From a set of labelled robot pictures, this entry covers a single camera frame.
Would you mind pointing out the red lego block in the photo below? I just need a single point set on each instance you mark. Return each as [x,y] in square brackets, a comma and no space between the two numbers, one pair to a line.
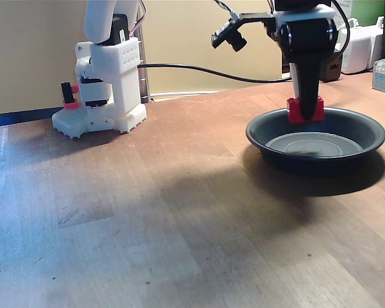
[293,112]

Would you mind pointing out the black cube power adapter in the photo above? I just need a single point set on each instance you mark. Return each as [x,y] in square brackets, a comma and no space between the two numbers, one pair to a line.
[332,69]

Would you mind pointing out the large white power adapter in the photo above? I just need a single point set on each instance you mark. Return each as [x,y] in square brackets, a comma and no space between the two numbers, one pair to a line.
[356,54]

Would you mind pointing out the green and white box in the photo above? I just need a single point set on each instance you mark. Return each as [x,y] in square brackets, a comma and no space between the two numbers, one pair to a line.
[367,13]

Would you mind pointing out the narrow white power adapter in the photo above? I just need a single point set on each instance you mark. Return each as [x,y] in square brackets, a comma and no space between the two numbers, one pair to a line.
[378,45]

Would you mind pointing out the dark round metal pan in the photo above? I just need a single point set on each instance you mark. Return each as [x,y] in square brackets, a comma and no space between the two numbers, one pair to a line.
[356,134]

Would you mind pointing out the chrome metal pole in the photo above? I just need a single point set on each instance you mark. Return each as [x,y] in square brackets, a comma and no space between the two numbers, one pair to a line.
[144,83]

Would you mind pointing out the red and black table clamp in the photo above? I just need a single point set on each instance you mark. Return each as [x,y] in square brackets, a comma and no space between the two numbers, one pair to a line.
[71,105]

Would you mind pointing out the blue edge strip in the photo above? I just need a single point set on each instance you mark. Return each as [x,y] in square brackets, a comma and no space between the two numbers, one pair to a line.
[6,120]

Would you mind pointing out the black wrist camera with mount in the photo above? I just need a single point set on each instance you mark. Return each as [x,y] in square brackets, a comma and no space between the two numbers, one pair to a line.
[231,33]

